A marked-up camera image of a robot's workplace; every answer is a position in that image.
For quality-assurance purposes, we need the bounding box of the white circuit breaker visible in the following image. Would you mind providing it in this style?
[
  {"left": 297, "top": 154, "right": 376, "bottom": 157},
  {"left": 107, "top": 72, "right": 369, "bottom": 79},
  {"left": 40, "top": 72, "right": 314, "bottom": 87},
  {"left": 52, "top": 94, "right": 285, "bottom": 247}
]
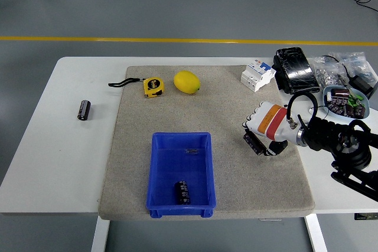
[{"left": 240, "top": 59, "right": 277, "bottom": 93}]

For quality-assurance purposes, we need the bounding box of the large black power adapter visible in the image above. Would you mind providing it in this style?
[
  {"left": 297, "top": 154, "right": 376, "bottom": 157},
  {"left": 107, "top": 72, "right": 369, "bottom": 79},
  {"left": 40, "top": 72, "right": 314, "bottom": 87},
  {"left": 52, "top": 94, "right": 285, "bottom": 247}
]
[{"left": 348, "top": 74, "right": 377, "bottom": 100}]

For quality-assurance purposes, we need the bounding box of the white table leg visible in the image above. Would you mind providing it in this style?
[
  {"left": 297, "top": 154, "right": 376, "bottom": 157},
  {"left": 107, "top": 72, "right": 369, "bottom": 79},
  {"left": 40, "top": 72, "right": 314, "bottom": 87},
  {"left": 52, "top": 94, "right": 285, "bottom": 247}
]
[
  {"left": 90, "top": 215, "right": 110, "bottom": 252},
  {"left": 305, "top": 214, "right": 328, "bottom": 252}
]

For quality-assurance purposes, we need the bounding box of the green plastic part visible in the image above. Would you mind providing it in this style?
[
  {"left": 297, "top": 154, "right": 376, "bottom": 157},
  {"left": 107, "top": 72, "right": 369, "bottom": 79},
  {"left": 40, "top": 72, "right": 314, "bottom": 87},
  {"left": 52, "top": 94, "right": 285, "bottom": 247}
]
[{"left": 347, "top": 94, "right": 364, "bottom": 107}]

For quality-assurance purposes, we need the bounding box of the blue plastic box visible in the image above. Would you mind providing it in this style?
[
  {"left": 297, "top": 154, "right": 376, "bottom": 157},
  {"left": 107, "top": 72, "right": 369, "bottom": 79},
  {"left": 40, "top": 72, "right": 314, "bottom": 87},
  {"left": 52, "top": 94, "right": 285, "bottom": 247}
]
[{"left": 146, "top": 132, "right": 217, "bottom": 219}]

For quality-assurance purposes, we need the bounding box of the clear bag of bluish parts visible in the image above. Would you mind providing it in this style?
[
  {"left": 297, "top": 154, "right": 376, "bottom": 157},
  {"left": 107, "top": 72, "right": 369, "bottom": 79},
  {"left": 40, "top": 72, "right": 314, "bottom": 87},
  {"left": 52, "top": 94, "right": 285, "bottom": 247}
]
[{"left": 329, "top": 51, "right": 370, "bottom": 79}]

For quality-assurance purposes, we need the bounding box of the yellow tape measure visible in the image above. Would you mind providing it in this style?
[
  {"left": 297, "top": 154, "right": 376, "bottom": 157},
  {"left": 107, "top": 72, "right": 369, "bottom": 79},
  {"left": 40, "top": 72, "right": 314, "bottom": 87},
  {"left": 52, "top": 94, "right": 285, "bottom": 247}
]
[{"left": 108, "top": 77, "right": 165, "bottom": 99}]

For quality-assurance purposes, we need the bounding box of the grey-brown mat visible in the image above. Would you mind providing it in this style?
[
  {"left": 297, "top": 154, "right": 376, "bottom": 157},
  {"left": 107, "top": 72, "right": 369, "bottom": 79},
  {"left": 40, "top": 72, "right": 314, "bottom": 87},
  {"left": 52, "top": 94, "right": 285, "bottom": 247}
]
[{"left": 98, "top": 65, "right": 315, "bottom": 221}]

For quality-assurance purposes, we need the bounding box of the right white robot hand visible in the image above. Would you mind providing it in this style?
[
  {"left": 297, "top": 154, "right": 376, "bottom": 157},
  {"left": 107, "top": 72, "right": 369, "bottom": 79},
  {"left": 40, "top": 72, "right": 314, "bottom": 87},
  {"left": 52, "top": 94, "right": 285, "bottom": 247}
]
[{"left": 241, "top": 101, "right": 302, "bottom": 157}]

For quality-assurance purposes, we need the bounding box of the black film-wrapped case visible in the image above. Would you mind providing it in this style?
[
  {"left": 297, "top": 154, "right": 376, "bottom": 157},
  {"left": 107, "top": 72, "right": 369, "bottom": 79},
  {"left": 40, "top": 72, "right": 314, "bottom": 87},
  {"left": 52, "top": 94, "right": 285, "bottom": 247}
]
[{"left": 272, "top": 47, "right": 322, "bottom": 95}]

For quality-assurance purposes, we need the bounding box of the light blue bowl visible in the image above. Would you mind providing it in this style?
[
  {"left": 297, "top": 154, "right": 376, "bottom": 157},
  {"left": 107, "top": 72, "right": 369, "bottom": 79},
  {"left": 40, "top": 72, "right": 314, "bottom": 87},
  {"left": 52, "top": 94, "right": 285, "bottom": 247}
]
[{"left": 322, "top": 86, "right": 371, "bottom": 123}]

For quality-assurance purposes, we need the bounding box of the clear bag of metal nuts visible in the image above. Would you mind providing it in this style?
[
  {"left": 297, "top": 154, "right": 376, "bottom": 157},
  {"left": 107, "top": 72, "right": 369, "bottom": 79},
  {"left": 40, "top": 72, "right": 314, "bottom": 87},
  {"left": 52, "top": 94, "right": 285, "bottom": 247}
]
[{"left": 309, "top": 55, "right": 350, "bottom": 88}]

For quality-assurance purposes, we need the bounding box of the black table control panel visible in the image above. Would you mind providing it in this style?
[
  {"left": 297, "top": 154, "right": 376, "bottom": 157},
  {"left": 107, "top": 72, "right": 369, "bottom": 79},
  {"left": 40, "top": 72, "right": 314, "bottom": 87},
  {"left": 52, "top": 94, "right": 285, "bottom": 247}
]
[{"left": 354, "top": 212, "right": 378, "bottom": 221}]

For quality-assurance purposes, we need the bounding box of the yellow lemon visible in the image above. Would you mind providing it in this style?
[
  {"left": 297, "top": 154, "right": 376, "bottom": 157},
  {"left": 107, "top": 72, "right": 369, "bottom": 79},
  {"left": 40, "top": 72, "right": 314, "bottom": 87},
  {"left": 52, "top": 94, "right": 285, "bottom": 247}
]
[{"left": 173, "top": 70, "right": 201, "bottom": 94}]

